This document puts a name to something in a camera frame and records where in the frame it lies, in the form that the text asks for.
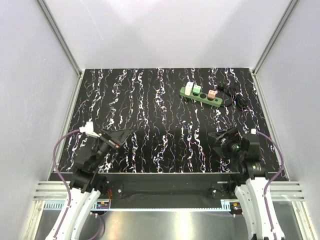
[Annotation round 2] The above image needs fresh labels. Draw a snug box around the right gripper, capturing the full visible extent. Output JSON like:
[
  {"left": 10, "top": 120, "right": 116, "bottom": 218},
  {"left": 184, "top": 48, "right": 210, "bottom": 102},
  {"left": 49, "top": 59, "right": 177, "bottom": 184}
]
[{"left": 208, "top": 126, "right": 245, "bottom": 162}]

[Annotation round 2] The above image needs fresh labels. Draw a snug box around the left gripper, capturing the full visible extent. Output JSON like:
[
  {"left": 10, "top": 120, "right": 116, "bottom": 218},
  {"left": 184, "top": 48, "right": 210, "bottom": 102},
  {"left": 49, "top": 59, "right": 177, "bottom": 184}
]
[{"left": 91, "top": 127, "right": 133, "bottom": 170}]

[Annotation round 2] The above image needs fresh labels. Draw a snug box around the green power strip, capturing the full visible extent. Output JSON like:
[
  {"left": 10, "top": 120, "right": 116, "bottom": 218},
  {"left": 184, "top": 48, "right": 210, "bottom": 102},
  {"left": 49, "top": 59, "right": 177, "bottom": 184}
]
[{"left": 179, "top": 86, "right": 223, "bottom": 108}]

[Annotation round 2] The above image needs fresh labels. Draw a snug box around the pink charger plug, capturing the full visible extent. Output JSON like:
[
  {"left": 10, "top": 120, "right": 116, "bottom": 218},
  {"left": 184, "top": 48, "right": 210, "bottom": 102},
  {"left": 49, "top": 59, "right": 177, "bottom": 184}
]
[{"left": 207, "top": 90, "right": 218, "bottom": 100}]

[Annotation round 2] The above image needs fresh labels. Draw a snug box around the green charger plug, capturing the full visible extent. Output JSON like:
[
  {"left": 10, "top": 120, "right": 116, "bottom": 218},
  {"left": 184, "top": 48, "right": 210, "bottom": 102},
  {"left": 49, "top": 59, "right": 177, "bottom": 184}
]
[{"left": 192, "top": 84, "right": 202, "bottom": 95}]

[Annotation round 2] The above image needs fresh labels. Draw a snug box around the white charger plug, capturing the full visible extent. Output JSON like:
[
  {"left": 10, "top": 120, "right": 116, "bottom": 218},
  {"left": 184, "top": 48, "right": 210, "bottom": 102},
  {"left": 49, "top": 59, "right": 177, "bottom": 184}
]
[{"left": 184, "top": 81, "right": 194, "bottom": 96}]

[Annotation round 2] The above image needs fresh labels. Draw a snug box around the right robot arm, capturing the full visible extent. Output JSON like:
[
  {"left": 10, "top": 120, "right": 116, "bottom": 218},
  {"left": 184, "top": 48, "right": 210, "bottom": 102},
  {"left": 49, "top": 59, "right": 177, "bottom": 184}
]
[{"left": 208, "top": 127, "right": 286, "bottom": 240}]

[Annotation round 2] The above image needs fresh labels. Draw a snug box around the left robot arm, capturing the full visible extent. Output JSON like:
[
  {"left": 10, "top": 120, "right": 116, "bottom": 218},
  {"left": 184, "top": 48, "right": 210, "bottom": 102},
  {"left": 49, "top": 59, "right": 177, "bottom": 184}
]
[{"left": 46, "top": 121, "right": 132, "bottom": 240}]

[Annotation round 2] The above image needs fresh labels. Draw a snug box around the marble pattern mat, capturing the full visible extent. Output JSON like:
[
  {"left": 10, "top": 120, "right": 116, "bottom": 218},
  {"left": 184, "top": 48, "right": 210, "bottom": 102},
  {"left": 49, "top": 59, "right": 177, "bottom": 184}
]
[{"left": 56, "top": 67, "right": 280, "bottom": 174}]

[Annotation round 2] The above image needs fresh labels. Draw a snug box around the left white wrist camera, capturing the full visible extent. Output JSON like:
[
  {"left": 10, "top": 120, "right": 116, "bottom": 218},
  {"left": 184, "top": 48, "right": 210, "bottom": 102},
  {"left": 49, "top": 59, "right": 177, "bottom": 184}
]
[{"left": 79, "top": 121, "right": 100, "bottom": 138}]

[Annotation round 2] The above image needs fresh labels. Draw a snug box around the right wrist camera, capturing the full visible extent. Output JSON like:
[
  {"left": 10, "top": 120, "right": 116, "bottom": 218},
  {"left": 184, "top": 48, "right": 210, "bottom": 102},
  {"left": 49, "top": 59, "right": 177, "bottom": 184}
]
[{"left": 250, "top": 128, "right": 257, "bottom": 135}]

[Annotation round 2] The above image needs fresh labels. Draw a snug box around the black power cord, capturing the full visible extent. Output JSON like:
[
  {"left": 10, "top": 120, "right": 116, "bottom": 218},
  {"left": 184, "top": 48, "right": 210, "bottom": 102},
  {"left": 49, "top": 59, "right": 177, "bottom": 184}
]
[{"left": 216, "top": 82, "right": 248, "bottom": 111}]

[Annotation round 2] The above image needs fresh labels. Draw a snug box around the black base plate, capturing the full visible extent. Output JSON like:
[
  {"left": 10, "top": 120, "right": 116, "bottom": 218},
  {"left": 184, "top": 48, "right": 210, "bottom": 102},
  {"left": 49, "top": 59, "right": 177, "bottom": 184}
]
[{"left": 100, "top": 172, "right": 239, "bottom": 199}]

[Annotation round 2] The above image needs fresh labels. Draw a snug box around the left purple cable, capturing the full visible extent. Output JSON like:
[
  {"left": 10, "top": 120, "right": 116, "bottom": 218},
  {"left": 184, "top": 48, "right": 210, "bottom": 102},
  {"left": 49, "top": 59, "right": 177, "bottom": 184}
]
[{"left": 49, "top": 129, "right": 106, "bottom": 240}]

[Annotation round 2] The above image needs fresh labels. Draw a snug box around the aluminium frame rail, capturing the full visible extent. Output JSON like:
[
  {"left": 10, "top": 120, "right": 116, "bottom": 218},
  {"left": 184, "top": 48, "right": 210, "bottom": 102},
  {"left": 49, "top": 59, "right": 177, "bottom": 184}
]
[{"left": 32, "top": 181, "right": 305, "bottom": 212}]

